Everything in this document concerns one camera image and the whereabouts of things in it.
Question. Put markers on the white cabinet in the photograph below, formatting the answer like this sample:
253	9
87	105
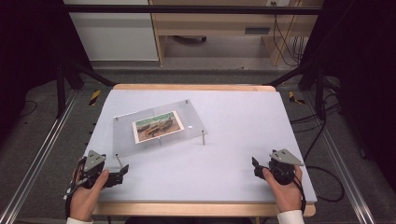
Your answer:
115	37

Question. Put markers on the clear acrylic photo frame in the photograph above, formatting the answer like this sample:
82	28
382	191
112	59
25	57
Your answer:
190	116

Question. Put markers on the black curtain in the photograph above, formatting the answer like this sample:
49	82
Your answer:
28	46
364	77

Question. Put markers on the grey label on desk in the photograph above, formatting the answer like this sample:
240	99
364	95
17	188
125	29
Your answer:
257	30

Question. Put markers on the person's right hand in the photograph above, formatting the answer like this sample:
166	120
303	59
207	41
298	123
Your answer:
286	197

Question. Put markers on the aluminium floor rail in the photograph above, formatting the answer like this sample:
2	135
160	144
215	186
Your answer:
40	155
339	161

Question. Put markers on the yellow clamp right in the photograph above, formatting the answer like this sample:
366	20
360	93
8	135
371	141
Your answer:
294	99

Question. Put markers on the black metal stand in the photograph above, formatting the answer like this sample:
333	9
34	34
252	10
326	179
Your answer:
319	93
61	93

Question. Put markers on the white table cover sheet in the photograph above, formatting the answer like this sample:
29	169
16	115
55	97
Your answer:
218	174

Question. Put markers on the light wooden desk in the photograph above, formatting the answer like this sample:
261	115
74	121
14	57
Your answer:
214	23

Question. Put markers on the wooden table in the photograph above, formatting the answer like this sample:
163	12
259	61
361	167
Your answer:
193	209

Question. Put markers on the boat painting print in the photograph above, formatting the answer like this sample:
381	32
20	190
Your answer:
158	126

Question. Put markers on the person's left hand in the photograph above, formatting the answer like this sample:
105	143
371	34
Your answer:
84	202

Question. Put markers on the yellow clamp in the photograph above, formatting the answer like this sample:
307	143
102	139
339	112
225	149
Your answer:
294	99
94	97

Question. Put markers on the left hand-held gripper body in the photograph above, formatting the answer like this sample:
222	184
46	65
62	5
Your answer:
93	163

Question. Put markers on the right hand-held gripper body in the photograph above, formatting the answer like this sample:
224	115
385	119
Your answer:
283	168

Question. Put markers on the yellow clamp left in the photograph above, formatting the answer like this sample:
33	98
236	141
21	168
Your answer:
94	97

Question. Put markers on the black horizontal metal bar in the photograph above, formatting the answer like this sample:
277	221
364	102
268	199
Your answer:
186	9

